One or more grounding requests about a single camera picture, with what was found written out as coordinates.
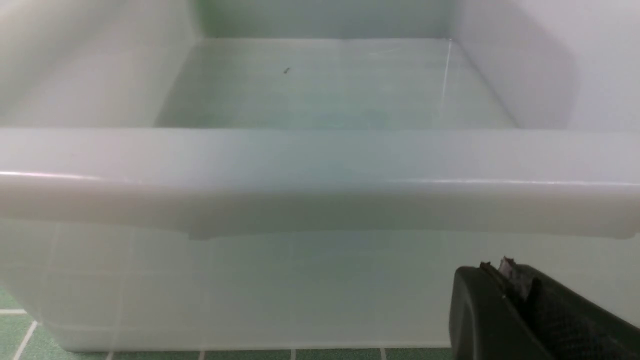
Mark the green checkered table mat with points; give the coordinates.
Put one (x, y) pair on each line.
(21, 338)

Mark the large white plastic tub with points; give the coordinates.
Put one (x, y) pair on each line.
(184, 175)

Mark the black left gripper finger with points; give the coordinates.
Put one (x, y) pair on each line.
(516, 312)

